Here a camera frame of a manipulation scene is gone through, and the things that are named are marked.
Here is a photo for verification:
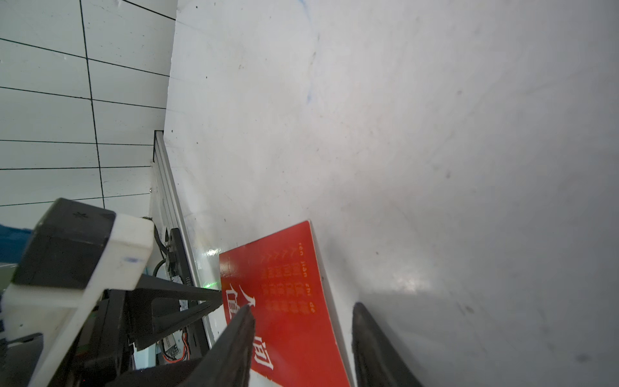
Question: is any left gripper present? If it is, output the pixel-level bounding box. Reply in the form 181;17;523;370
1;275;222;386

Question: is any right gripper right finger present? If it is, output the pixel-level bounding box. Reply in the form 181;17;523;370
351;303;422;387

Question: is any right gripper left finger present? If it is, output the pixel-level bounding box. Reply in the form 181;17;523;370
179;306;256;386

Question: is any red card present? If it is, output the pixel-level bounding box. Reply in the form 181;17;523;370
219;221;350;386

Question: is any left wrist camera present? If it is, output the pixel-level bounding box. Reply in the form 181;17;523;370
1;198;155;386

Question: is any aluminium rail frame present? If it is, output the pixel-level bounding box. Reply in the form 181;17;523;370
147;131;214;364

